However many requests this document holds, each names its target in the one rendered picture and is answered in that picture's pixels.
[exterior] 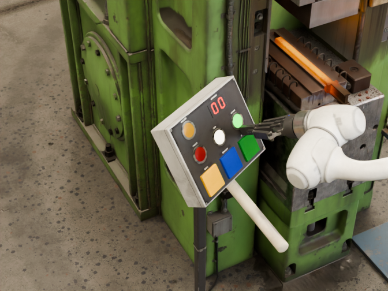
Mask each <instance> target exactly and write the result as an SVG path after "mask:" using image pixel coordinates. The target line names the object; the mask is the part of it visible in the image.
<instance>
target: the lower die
mask: <svg viewBox="0 0 388 291"><path fill-rule="evenodd" d="M270 32H276V33H277V34H278V35H279V36H281V37H282V38H284V39H285V40H286V41H287V42H288V43H289V44H291V45H292V46H293V47H294V48H295V49H296V50H297V51H299V52H300V53H301V54H302V55H303V56H305V57H306V58H307V59H308V60H309V61H310V62H312V63H313V64H314V65H315V66H316V67H317V68H318V69H320V70H321V71H322V72H323V73H324V74H325V75H326V76H328V77H329V78H330V79H332V81H335V80H337V81H338V82H339V84H340V85H341V86H343V87H344V88H345V89H346V83H347V80H346V79H345V78H343V77H342V76H341V75H340V77H338V75H339V73H337V72H336V71H335V70H334V69H333V71H331V66H329V65H328V64H327V63H326V64H325V65H324V60H322V59H321V58H320V57H319V58H318V59H316V58H317V55H316V54H315V53H314V52H313V51H312V53H310V51H311V50H310V49H309V48H308V47H307V46H305V47H303V45H304V44H303V43H302V42H301V41H298V42H296V41H297V38H296V37H295V36H294V35H292V34H291V33H290V32H289V31H288V30H287V29H285V28H284V27H283V28H280V29H271V30H270ZM268 56H269V57H271V62H269V58H268V65H267V73H266V75H265V76H266V77H267V78H268V67H269V65H270V64H271V63H272V62H276V63H277V64H278V66H277V68H276V64H272V65H271V67H270V81H271V82H272V83H273V84H274V81H275V72H276V71H277V70H278V69H279V68H283V69H284V74H282V70H279V71H278V72H277V81H276V85H277V88H278V89H280V90H281V84H282V78H283V76H284V75H286V74H289V75H291V80H290V79H289V76H286V77H285V78H284V80H283V93H284V94H285V95H286V96H287V97H288V90H289V84H290V83H291V82H292V81H297V82H298V86H297V87H296V83H292V85H291V86H290V100H291V101H292V102H293V103H294V104H295V105H296V106H297V107H298V108H299V109H300V110H301V111H303V110H310V109H314V108H316V107H319V106H321V105H325V104H327V103H330V102H333V101H335V100H336V99H335V98H334V97H333V96H332V95H330V94H329V93H327V92H326V91H325V90H326V85H325V84H324V83H323V82H321V81H320V80H319V79H318V78H317V77H316V76H315V75H314V74H312V73H311V72H310V71H309V70H308V69H307V68H306V67H305V66H303V65H302V64H301V63H300V62H299V61H298V60H297V59H295V58H294V57H293V56H292V55H291V54H289V53H288V52H287V51H286V50H285V49H284V48H283V47H282V46H281V45H279V44H278V43H277V42H276V41H275V40H274V39H273V38H272V37H270V40H269V49H268ZM319 103H320V105H318V104H319Z"/></svg>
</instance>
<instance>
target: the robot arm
mask: <svg viewBox="0 0 388 291"><path fill-rule="evenodd" d="M239 129H240V132H241V134H242V135H243V136H244V135H254V137H255V138H256V139H265V140H270V141H274V137H276V136H279V137H280V136H284V135H285V136H287V137H288V138H290V139H299V141H298V142H297V143H296V145H295V146H294V148H293V150H292V151H291V153H290V155H289V158H288V161H287V164H286V175H287V178H288V180H289V182H290V183H291V184H292V185H293V186H295V187H296V188H298V189H310V188H313V187H315V186H317V184H320V183H323V182H328V183H331V182H332V181H334V180H337V179H342V180H350V181H375V180H382V179H387V178H388V157H387V158H382V159H376V160H372V161H357V160H354V159H350V158H348V157H347V156H346V155H345V154H344V153H343V152H342V148H341V146H342V145H344V144H345V143H347V141H348V140H353V139H355V138H357V137H358V136H360V135H361V134H363V133H364V131H365V116H364V114H363V112H362V111H361V110H360V109H359V108H358V107H356V106H351V105H329V106H323V107H320V108H318V109H312V110H303V111H299V112H298V113H297V114H288V115H285V116H281V117H276V118H271V119H267V120H264V121H263V122H262V123H259V124H252V125H241V126H240V127H239Z"/></svg>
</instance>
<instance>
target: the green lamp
mask: <svg viewBox="0 0 388 291"><path fill-rule="evenodd" d="M242 123H243V120H242V118H241V116H240V115H239V114H236V115H235V116H234V117H233V124H234V126H235V127H236V128H239V127H240V126H241V125H242Z"/></svg>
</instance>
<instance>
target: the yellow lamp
mask: <svg viewBox="0 0 388 291"><path fill-rule="evenodd" d="M193 134H194V127H193V125H192V124H191V123H186V124H185V125H184V135H185V136H186V137H192V136H193Z"/></svg>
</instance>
